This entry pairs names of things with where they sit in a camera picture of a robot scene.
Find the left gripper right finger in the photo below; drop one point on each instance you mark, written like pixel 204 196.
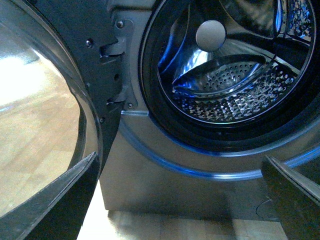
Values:
pixel 296 199

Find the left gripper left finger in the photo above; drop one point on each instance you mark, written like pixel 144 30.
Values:
pixel 56 212

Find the washing machine door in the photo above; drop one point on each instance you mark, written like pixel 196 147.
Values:
pixel 60 94

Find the grey front-load washing machine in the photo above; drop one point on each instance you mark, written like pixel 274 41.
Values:
pixel 212 89

